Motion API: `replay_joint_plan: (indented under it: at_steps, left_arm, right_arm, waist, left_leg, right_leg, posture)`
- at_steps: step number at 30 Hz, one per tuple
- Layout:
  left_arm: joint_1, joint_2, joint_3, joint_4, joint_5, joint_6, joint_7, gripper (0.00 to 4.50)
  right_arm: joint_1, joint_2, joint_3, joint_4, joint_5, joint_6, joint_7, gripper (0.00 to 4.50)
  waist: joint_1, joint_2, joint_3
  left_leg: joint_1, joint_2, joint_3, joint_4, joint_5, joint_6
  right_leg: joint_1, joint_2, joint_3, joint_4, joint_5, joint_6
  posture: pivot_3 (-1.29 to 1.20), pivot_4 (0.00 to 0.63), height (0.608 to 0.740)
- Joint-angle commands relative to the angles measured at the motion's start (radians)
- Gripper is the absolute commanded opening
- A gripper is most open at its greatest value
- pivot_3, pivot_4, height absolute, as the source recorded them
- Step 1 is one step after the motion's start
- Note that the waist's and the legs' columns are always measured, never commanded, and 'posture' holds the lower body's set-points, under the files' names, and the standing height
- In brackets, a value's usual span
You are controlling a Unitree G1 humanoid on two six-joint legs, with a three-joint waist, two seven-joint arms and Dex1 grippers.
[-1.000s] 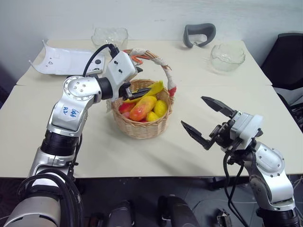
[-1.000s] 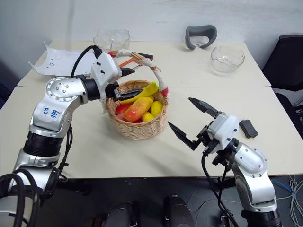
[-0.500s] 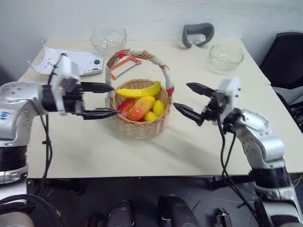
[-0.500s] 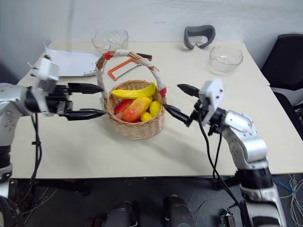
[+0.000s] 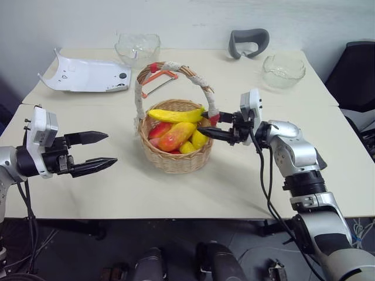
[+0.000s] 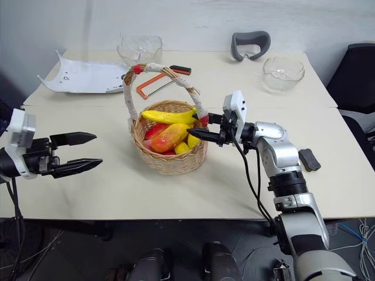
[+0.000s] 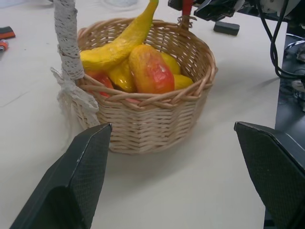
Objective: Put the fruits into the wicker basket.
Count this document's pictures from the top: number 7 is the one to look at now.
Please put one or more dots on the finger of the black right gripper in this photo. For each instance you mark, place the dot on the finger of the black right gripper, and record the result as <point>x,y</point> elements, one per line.
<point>214,9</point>
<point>175,4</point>

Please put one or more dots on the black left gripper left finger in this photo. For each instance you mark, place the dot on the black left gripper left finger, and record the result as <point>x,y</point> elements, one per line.
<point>71,181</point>

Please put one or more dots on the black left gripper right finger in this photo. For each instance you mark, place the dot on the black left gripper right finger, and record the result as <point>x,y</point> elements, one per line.
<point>278,171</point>

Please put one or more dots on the black rectangular block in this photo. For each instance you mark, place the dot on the black rectangular block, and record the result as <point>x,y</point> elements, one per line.
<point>226,28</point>

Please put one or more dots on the small yellow toy mango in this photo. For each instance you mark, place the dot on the small yellow toy mango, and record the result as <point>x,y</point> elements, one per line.
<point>170,63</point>
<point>182,81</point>

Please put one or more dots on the yellow toy banana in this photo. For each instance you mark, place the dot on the yellow toy banana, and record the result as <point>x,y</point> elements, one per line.
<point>121,47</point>

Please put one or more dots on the large orange-red toy mango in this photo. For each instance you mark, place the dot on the large orange-red toy mango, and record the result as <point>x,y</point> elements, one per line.
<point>150,71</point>

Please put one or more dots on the yellow toy fruit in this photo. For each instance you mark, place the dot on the yellow toy fruit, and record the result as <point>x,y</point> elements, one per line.
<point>122,77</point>

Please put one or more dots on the red-orange toy fruit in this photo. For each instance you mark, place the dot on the red-orange toy fruit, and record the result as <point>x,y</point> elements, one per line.
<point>101,80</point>

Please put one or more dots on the small orange and silver part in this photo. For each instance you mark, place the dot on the small orange and silver part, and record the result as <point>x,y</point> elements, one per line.
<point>3,45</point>

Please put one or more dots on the orange-black tool at edge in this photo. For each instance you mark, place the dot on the orange-black tool at edge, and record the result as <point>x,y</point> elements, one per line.
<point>7,32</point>

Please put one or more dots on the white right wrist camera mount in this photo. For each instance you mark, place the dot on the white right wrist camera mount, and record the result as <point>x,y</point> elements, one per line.
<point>283,6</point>

